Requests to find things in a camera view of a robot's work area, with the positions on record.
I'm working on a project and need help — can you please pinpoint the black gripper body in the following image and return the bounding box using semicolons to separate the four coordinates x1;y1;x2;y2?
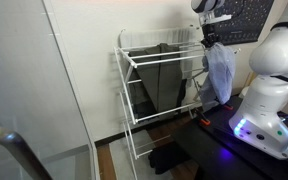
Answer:
201;23;221;42

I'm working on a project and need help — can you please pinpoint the orange black clamp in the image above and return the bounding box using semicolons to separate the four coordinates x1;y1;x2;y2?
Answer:
198;110;212;127
222;103;235;111

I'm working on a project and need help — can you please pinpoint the black cloth on floor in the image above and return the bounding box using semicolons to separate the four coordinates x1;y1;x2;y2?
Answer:
147;141;194;175

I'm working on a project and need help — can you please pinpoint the dark illustrated wall poster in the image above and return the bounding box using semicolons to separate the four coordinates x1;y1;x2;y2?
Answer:
213;0;275;46

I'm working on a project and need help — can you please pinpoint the blue striped shirt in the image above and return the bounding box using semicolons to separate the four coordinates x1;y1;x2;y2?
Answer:
198;42;237;112

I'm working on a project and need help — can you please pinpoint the white metal drying rack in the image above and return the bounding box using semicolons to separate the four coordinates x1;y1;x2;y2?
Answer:
113;39;242;180

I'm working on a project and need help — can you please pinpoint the glass shower panel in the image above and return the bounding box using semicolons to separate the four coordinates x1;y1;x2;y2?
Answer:
0;0;101;180

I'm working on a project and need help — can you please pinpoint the grey floor mat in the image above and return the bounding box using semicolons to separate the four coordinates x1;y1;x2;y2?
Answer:
108;129;176;180

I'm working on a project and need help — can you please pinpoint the olive green hanging garment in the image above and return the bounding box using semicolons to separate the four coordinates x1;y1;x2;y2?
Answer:
127;42;189;118

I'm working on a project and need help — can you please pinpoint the metal handrail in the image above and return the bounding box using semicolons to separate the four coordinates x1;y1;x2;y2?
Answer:
0;124;54;180

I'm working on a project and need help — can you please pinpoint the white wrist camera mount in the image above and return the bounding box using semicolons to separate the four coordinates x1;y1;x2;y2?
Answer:
198;13;234;27

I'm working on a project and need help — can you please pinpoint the black robot table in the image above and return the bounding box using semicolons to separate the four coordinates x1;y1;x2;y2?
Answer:
173;94;288;180

